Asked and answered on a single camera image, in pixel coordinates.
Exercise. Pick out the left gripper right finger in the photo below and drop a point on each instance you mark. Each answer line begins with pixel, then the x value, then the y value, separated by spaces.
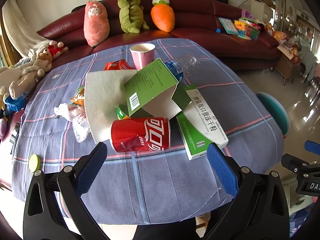
pixel 258 209

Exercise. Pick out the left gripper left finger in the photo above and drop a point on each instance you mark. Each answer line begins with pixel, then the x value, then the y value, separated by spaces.
pixel 42 216

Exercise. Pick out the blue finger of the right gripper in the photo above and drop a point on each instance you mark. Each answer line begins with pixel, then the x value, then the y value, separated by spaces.
pixel 312 147

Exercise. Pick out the white plastic bag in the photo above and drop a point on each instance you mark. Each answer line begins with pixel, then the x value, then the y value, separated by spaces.
pixel 77 116

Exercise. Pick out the green white medicine box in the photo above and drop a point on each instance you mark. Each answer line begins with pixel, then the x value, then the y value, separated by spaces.
pixel 199 126

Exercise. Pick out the red Coca-Cola can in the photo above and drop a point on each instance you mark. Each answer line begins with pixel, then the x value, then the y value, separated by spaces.
pixel 142 134

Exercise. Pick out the white paper towel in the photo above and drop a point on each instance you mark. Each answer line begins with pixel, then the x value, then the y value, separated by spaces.
pixel 104 91

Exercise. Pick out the clear plastic water bottle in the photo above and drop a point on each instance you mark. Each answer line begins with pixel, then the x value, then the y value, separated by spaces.
pixel 184 66

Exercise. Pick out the green cardboard box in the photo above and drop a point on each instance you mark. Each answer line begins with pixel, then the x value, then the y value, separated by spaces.
pixel 155 92

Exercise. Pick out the orange snack packet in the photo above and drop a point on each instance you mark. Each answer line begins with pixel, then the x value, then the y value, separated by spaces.
pixel 118 65

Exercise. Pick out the pink paper cup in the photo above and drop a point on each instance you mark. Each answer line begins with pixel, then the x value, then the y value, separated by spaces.
pixel 142 54

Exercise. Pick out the teal trash bucket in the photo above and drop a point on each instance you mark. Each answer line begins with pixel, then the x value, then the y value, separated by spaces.
pixel 277 111

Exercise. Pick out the green bottle lid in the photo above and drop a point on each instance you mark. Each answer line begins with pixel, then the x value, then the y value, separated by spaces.
pixel 34 163

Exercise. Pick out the plaid purple tablecloth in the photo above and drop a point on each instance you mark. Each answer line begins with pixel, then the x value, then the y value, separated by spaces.
pixel 148 188

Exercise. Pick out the wooden side table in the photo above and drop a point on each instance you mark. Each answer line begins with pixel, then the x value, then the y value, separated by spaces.
pixel 289 69

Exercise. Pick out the blue plastic basket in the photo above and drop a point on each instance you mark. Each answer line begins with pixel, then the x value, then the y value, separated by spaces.
pixel 15 105

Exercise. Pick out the white rabbit plush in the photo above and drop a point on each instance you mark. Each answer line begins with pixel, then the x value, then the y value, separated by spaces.
pixel 16 81

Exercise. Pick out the teal children's book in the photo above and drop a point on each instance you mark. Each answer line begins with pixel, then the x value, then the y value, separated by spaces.
pixel 228 26

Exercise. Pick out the dark red leather sofa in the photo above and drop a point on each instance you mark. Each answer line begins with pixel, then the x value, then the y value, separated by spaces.
pixel 196 20

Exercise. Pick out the pink plush toy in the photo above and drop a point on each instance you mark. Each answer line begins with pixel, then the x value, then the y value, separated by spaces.
pixel 96 24

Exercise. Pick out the orange carrot plush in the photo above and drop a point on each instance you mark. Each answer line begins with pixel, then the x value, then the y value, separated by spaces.
pixel 163 15

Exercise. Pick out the green dinosaur plush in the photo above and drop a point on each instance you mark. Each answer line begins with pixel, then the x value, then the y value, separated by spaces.
pixel 131 16

